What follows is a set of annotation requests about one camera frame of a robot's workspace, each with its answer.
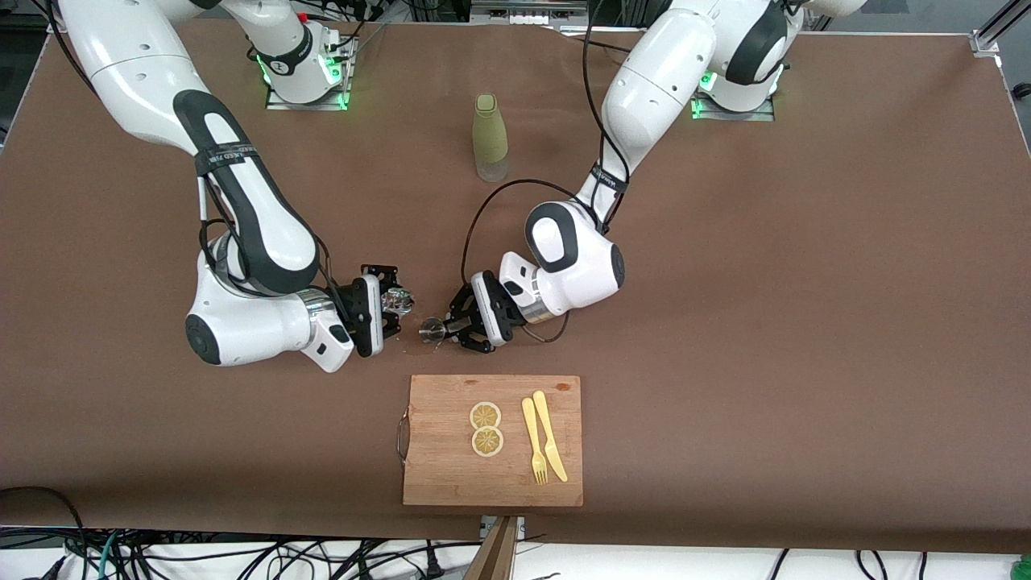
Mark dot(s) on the green bottle with clear base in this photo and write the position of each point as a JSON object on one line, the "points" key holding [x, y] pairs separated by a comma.
{"points": [[490, 137]]}

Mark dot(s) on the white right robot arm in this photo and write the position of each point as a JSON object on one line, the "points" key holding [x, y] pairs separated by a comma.
{"points": [[145, 72]]}

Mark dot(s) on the aluminium frame profile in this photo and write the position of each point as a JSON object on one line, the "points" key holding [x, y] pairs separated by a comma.
{"points": [[987, 40]]}

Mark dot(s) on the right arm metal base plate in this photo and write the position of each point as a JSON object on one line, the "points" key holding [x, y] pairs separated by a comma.
{"points": [[306, 105]]}

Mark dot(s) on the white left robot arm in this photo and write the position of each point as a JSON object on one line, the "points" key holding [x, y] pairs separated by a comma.
{"points": [[652, 89]]}

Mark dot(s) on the grey power strip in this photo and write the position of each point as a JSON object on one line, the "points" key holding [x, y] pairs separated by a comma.
{"points": [[527, 12]]}

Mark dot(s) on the spilled liquid puddle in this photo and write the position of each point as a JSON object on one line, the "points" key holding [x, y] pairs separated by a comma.
{"points": [[419, 350]]}

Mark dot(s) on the small green object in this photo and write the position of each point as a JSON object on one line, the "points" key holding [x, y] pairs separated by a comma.
{"points": [[1024, 568]]}

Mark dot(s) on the metal post bracket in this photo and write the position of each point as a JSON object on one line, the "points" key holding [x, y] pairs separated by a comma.
{"points": [[520, 525]]}

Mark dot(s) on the small clear glass cup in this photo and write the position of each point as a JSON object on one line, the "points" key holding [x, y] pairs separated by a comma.
{"points": [[399, 301]]}

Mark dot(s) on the metal jigger measuring cup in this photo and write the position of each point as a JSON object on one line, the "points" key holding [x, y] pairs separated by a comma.
{"points": [[432, 329]]}

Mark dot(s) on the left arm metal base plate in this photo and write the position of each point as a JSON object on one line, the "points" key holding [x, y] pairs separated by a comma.
{"points": [[753, 116]]}

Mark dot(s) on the yellow plastic knife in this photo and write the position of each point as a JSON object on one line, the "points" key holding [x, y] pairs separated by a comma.
{"points": [[548, 435]]}

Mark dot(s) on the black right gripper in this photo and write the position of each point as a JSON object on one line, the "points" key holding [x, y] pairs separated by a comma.
{"points": [[353, 303]]}

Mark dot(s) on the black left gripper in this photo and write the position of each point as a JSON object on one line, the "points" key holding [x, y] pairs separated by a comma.
{"points": [[508, 316]]}

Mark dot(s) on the yellow plastic fork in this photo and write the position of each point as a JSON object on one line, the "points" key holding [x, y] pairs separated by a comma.
{"points": [[532, 435]]}

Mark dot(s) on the brown tablecloth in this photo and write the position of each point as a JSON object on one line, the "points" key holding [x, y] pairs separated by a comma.
{"points": [[725, 362]]}

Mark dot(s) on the lemon slice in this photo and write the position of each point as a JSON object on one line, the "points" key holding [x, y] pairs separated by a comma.
{"points": [[485, 416], [487, 442]]}

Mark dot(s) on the wooden cutting board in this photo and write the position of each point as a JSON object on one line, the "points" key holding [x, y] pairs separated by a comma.
{"points": [[439, 475]]}

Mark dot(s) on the wooden post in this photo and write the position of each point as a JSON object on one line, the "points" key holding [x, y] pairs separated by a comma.
{"points": [[493, 556]]}

